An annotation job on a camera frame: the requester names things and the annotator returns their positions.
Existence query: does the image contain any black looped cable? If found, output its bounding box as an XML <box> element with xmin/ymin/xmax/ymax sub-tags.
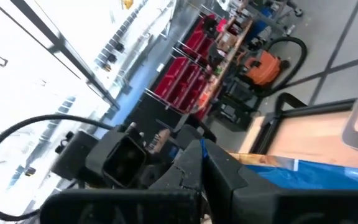
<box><xmin>0</xmin><ymin>114</ymin><xmax>115</xmax><ymax>222</ymax></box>

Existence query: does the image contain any orange shop vacuum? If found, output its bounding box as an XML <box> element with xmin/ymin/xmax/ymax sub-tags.
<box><xmin>243</xmin><ymin>50</ymin><xmax>291</xmax><ymax>88</ymax></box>

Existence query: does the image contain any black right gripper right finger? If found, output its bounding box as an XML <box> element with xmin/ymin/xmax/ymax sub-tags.
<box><xmin>203</xmin><ymin>139</ymin><xmax>358</xmax><ymax>224</ymax></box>

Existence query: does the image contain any wooden workbench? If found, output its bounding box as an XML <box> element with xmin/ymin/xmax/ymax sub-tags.
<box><xmin>194</xmin><ymin>17</ymin><xmax>255</xmax><ymax>113</ymax></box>

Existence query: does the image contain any blue Maruchan ramen packet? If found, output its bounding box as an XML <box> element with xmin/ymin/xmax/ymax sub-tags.
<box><xmin>199</xmin><ymin>138</ymin><xmax>358</xmax><ymax>191</ymax></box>

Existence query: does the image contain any metal rack with red bins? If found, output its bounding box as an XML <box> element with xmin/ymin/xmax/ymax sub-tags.
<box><xmin>144</xmin><ymin>14</ymin><xmax>226</xmax><ymax>123</ymax></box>

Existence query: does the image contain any orange vacuum cleaner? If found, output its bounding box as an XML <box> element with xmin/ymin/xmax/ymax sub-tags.
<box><xmin>258</xmin><ymin>36</ymin><xmax>308</xmax><ymax>98</ymax></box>

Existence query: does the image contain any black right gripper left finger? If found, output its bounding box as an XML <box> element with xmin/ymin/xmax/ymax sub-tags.
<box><xmin>39</xmin><ymin>139</ymin><xmax>204</xmax><ymax>224</ymax></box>

